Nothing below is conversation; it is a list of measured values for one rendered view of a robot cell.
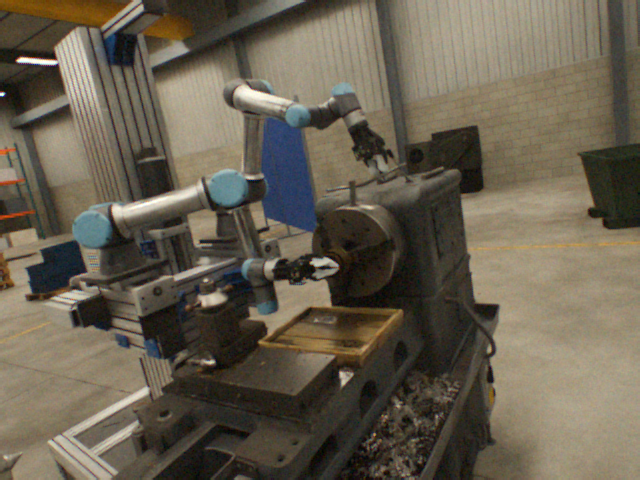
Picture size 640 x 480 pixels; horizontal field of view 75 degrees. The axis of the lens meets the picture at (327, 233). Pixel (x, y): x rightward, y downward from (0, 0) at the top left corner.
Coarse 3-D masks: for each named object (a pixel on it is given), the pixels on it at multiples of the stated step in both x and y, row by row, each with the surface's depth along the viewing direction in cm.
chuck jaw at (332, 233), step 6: (324, 222) 143; (318, 228) 142; (324, 228) 140; (330, 228) 142; (318, 234) 142; (324, 234) 141; (330, 234) 140; (336, 234) 142; (324, 240) 139; (330, 240) 138; (336, 240) 139; (342, 240) 141; (348, 240) 143; (324, 246) 140; (330, 246) 136; (336, 246) 137; (342, 246) 140; (324, 252) 138
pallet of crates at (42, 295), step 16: (48, 256) 689; (64, 256) 690; (80, 256) 716; (32, 272) 666; (48, 272) 663; (64, 272) 687; (80, 272) 712; (32, 288) 674; (48, 288) 663; (64, 288) 672
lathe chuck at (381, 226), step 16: (352, 208) 138; (368, 208) 140; (336, 224) 142; (352, 224) 139; (368, 224) 136; (384, 224) 136; (320, 240) 147; (368, 240) 137; (400, 240) 140; (384, 256) 136; (400, 256) 139; (352, 272) 144; (368, 272) 140; (384, 272) 137; (352, 288) 145; (368, 288) 142
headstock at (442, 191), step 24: (360, 192) 163; (384, 192) 151; (408, 192) 145; (432, 192) 152; (456, 192) 181; (408, 216) 145; (432, 216) 155; (456, 216) 178; (408, 240) 147; (432, 240) 148; (456, 240) 177; (408, 264) 149; (432, 264) 147; (456, 264) 178; (384, 288) 157; (408, 288) 152; (432, 288) 148
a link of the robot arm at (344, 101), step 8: (336, 88) 143; (344, 88) 143; (352, 88) 145; (336, 96) 144; (344, 96) 143; (352, 96) 143; (336, 104) 145; (344, 104) 143; (352, 104) 143; (336, 112) 147; (344, 112) 144; (352, 112) 143
